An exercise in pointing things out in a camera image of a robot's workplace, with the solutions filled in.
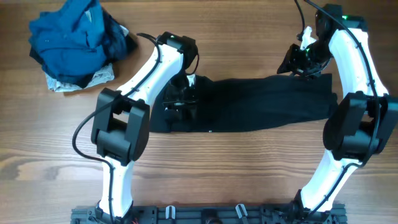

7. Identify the black polo shirt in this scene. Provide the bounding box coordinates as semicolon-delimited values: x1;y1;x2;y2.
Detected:
149;73;338;133

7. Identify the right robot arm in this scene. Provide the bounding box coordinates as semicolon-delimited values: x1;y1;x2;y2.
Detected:
277;1;397;221

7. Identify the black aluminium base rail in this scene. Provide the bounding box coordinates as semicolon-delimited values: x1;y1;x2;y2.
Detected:
70;204;348;224

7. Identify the white garment in pile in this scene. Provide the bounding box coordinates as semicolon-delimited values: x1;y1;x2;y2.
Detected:
45;24;130;93

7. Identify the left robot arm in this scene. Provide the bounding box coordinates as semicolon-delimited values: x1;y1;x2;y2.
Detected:
91;32;198;223

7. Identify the blue shirt on pile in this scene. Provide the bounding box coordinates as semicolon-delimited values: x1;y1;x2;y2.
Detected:
29;0;106;77

